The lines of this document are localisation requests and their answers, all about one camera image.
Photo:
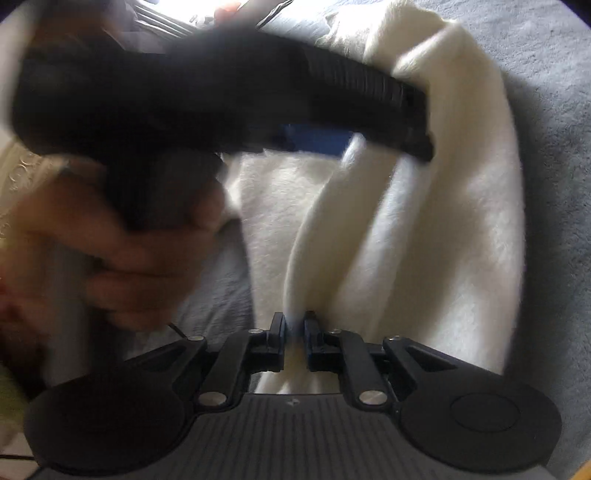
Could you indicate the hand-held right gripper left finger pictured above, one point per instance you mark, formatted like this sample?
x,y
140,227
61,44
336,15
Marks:
x,y
280,333

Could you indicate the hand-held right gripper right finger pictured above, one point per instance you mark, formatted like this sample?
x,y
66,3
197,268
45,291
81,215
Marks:
x,y
308,337

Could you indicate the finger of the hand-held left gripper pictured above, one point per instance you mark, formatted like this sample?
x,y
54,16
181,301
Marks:
x,y
318,138

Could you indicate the white fluffy sweater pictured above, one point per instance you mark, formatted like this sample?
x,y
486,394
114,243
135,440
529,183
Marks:
x,y
392,230

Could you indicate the person's left hand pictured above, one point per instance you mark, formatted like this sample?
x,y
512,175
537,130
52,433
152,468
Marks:
x,y
138,277

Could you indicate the grey bed blanket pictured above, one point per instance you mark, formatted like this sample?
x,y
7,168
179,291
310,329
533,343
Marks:
x,y
545,115

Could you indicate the person's yellow-green clothing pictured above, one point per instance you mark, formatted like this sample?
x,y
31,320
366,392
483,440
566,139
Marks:
x,y
9,387

